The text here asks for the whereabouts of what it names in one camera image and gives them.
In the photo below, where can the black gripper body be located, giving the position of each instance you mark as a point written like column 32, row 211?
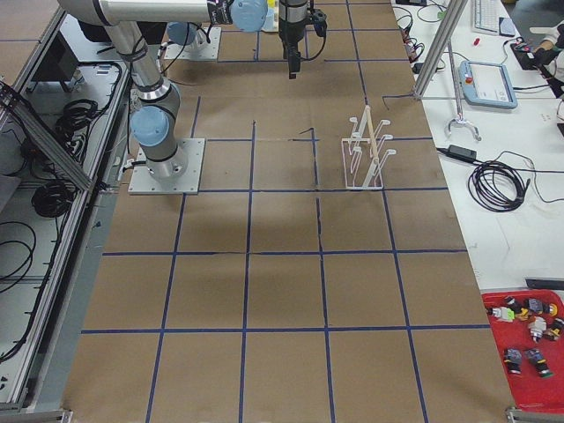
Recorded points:
column 291, row 30

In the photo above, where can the white keyboard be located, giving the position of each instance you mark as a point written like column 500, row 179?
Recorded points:
column 485, row 16

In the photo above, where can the black power adapter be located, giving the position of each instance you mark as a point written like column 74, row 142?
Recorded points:
column 459, row 153

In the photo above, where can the grabber reach tool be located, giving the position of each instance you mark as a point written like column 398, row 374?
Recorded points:
column 459, row 121

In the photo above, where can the white wire cup rack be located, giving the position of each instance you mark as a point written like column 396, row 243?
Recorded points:
column 364, row 154

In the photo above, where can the aluminium frame post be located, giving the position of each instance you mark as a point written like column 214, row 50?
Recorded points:
column 434, row 54

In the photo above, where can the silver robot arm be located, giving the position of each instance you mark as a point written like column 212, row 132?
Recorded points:
column 186, row 34
column 153, row 124

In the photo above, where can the red parts tray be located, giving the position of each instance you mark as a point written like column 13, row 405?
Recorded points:
column 528, row 330

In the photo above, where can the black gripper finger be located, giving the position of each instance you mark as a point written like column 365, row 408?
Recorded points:
column 293, row 57

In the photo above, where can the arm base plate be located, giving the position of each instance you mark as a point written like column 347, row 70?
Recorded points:
column 208, row 52
column 179, row 175

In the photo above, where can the blue teach pendant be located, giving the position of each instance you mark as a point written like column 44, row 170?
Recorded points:
column 487, row 85

